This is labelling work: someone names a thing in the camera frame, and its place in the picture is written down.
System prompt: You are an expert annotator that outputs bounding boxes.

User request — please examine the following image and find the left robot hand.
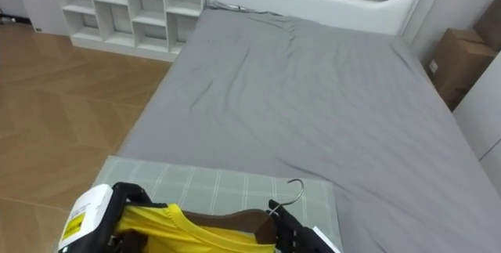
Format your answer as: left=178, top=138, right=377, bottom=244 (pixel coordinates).
left=57, top=182, right=168, bottom=253

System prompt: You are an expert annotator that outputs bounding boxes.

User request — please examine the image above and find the green checked folded blanket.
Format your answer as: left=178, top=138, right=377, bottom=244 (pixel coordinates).
left=90, top=155, right=344, bottom=253

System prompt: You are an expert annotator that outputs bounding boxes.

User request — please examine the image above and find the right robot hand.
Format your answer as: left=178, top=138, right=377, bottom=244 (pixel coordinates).
left=267, top=199, right=341, bottom=253

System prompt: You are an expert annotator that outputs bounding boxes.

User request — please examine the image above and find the grey bed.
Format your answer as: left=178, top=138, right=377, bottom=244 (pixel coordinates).
left=116, top=0, right=501, bottom=253

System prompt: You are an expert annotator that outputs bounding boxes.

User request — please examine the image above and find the brown wooden clothes hanger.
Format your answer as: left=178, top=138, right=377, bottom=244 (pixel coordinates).
left=117, top=178, right=305, bottom=253

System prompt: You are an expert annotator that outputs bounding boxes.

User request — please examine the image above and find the yellow garment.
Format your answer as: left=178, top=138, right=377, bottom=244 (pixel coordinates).
left=115, top=203, right=277, bottom=253

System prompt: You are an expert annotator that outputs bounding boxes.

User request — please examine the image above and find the brown cardboard box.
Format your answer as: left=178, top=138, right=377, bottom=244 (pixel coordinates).
left=425, top=27, right=498, bottom=112

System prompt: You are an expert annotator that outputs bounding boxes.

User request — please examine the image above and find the white cubby shelf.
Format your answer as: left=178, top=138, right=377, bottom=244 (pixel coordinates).
left=51, top=0, right=207, bottom=63

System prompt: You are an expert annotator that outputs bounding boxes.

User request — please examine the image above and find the white cabinet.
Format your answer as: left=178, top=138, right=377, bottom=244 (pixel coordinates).
left=452, top=51, right=501, bottom=196

